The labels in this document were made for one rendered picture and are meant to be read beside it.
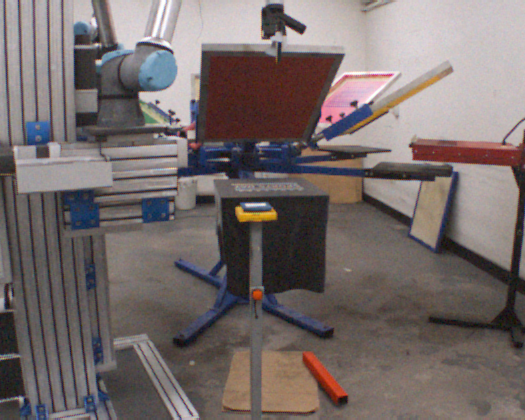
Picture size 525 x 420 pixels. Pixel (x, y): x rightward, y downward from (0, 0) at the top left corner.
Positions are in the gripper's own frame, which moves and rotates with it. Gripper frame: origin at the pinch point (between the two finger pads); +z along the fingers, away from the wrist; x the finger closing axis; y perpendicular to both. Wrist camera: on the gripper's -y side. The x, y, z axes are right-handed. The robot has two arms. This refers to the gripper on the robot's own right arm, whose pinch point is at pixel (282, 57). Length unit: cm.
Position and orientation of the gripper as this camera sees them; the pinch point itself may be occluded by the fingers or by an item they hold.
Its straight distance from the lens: 200.0
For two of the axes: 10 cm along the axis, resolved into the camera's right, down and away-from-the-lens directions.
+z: 0.4, 9.9, -0.9
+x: 1.4, -1.0, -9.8
